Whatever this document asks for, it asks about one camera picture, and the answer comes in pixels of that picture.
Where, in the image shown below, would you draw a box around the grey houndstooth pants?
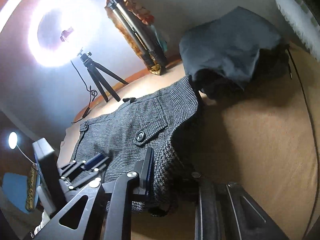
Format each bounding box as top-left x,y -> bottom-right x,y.
72,75 -> 201,217

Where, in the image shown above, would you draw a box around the white desk lamp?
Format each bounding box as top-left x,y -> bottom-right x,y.
8,132 -> 35,164

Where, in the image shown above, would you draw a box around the small black tripod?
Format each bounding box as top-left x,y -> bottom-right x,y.
78,49 -> 129,102

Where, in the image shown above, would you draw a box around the folded silver tripod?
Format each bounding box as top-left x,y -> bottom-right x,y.
106,0 -> 168,68

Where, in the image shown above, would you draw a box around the orange patterned cloth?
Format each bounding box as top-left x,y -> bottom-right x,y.
105,0 -> 169,76

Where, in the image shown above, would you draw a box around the dark folded clothes stack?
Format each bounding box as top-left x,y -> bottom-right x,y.
179,7 -> 289,99

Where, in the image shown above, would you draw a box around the green striped white pillow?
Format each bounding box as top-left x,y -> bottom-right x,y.
275,0 -> 319,61

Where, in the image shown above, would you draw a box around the black ring light cable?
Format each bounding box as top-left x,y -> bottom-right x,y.
70,60 -> 99,124

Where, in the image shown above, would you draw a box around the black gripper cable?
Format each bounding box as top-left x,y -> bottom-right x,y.
285,47 -> 320,240

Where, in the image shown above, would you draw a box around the bright ring light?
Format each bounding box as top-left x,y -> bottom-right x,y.
28,0 -> 103,68

